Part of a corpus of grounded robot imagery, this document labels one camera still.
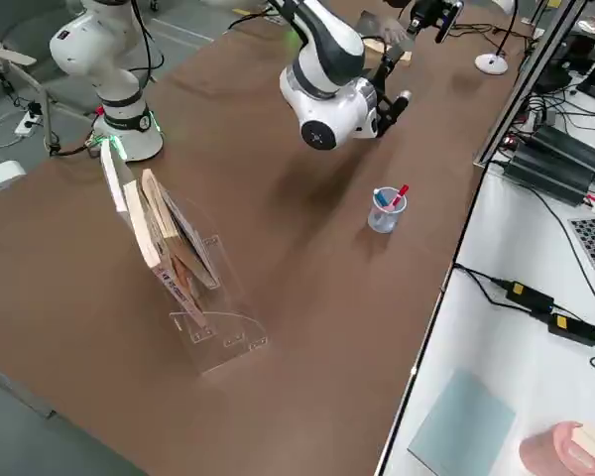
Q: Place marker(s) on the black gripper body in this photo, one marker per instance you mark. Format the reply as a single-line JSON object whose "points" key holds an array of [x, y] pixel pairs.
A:
{"points": [[424, 12], [387, 116]]}

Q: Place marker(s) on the book with hands cover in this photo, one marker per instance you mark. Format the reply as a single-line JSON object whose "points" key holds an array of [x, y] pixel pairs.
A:
{"points": [[377, 30]]}

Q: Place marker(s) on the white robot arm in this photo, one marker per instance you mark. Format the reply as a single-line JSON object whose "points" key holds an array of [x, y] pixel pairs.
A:
{"points": [[119, 54]]}

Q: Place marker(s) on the grey cover book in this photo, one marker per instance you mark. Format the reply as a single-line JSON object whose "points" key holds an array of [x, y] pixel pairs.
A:
{"points": [[188, 238]]}

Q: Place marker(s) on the tan-edged book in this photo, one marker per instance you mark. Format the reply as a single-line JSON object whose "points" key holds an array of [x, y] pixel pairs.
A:
{"points": [[151, 198]]}

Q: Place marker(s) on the clear acrylic storage rack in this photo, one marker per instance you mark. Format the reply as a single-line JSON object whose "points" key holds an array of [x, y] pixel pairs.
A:
{"points": [[228, 342]]}

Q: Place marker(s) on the white book with print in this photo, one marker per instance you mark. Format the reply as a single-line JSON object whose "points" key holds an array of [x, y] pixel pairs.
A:
{"points": [[116, 183]]}

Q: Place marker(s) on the blue marker pen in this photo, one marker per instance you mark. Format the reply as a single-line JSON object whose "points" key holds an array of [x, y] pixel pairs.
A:
{"points": [[383, 198]]}

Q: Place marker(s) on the white desk lamp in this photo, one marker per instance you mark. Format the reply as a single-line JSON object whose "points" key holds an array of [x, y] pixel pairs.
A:
{"points": [[491, 64]]}

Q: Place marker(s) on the clear plastic pen cup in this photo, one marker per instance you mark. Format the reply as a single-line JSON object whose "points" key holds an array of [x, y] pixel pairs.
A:
{"points": [[384, 223]]}

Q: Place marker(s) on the black power supply unit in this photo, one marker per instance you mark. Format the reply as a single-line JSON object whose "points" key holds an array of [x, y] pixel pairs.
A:
{"points": [[555, 158]]}

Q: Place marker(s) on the black power adapter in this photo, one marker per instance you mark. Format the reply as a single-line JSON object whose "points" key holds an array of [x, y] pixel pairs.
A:
{"points": [[528, 296], [572, 329]]}

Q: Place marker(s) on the pale teal board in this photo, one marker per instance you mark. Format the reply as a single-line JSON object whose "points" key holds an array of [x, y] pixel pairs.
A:
{"points": [[461, 426]]}

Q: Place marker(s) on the white power strip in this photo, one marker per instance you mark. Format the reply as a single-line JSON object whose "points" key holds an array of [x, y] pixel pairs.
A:
{"points": [[27, 124]]}

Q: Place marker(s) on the chair with white armrest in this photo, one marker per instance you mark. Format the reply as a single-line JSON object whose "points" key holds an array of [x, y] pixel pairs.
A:
{"points": [[15, 57]]}

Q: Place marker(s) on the pink round box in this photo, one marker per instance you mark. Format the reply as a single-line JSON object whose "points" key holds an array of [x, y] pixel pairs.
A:
{"points": [[545, 451]]}

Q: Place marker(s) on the white box yellow label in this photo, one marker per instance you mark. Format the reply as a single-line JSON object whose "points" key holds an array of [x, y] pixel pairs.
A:
{"points": [[2, 178]]}

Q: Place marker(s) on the aluminium divider post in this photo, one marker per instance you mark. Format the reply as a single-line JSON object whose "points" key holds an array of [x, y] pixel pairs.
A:
{"points": [[515, 94]]}

